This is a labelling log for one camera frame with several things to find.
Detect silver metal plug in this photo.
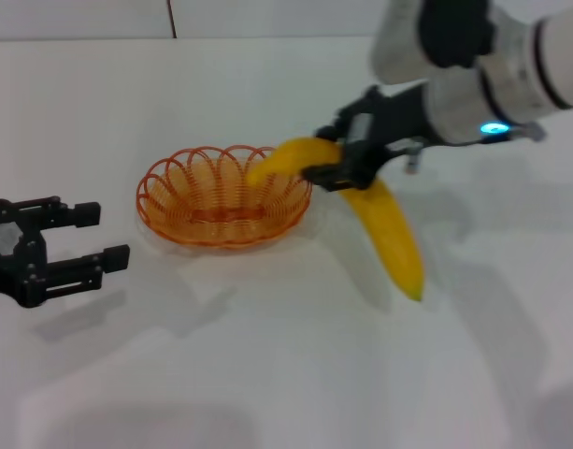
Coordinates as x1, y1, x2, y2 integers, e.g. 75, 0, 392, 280
405, 142, 423, 175

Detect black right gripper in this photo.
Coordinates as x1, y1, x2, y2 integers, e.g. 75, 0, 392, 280
302, 81, 437, 193

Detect orange woven plastic basket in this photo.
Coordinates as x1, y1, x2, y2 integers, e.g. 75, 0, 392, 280
136, 144, 314, 252

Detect yellow banana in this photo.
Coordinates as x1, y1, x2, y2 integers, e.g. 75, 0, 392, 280
246, 137, 425, 303

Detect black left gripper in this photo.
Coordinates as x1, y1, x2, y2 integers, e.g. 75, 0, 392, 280
0, 196, 131, 309

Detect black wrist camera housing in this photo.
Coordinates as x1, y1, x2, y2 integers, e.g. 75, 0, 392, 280
419, 0, 495, 69

